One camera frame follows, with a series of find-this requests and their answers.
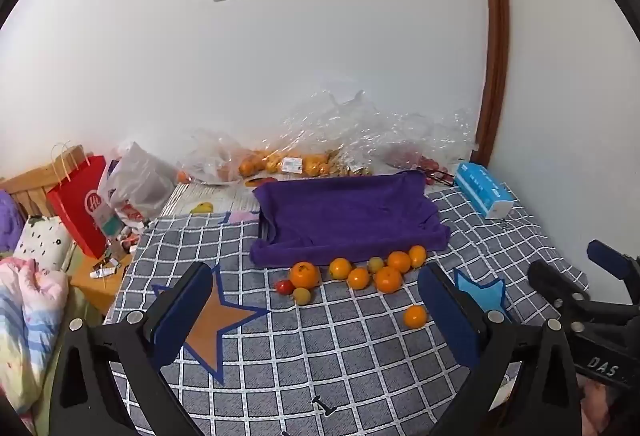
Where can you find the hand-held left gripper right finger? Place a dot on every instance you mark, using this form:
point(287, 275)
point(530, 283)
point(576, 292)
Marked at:
point(450, 316)

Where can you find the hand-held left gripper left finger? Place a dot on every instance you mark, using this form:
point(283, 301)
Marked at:
point(182, 316)

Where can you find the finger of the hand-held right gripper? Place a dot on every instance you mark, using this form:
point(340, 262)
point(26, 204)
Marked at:
point(555, 286)
point(612, 261)

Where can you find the large orange tangerine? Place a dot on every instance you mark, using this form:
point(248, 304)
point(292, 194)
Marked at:
point(388, 279)
point(304, 275)

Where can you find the small red tomato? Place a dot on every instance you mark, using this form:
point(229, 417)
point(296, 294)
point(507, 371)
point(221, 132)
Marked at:
point(284, 286)

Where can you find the yellow green plum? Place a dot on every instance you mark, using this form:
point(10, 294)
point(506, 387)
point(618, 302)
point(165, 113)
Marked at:
point(375, 264)
point(301, 295)

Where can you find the purple towel lined tray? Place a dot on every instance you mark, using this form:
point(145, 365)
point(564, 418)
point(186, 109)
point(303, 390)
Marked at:
point(345, 211)

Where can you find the wooden nightstand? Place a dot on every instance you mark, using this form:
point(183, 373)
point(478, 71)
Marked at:
point(100, 288)

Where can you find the clutter of small bottles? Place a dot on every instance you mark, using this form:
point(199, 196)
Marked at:
point(107, 266)

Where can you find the yellow mango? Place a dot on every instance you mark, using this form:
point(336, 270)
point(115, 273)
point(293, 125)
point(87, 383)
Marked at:
point(202, 207)

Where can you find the blue tissue pack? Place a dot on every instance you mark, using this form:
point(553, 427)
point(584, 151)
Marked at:
point(484, 190)

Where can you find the white striped cloth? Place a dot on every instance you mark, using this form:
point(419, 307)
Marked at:
point(220, 198)

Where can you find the grey checked bedsheet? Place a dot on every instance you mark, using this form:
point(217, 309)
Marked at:
point(325, 356)

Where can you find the black eyeglasses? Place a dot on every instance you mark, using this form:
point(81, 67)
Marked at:
point(440, 177)

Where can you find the white plastic bag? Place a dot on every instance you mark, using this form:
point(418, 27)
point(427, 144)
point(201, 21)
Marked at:
point(137, 183)

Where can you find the red paper bag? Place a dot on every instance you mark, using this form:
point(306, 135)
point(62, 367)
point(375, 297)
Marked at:
point(80, 211)

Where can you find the pastel striped blanket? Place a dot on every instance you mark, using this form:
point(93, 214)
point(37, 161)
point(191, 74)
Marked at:
point(25, 316)

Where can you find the white dotted pillow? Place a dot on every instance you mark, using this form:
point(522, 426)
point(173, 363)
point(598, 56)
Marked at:
point(42, 241)

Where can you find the bagged red cherry tomatoes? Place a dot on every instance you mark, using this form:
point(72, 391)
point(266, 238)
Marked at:
point(415, 158)

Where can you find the clear plastic bag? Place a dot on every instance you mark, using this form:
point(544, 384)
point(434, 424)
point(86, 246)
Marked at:
point(430, 131)
point(210, 151)
point(320, 121)

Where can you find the pile of bagged oranges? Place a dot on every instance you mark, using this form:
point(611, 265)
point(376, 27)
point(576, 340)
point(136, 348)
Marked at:
point(260, 164)

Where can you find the bagged golden brown fruit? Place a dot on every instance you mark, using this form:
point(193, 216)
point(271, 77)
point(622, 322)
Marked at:
point(347, 164)

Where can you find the purple cloth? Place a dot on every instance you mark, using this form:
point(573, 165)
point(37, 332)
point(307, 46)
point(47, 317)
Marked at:
point(7, 221)

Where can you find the wooden headboard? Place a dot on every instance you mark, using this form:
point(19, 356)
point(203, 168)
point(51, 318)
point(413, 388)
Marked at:
point(30, 183)

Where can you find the brown wooden door frame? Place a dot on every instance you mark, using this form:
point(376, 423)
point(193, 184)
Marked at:
point(496, 41)

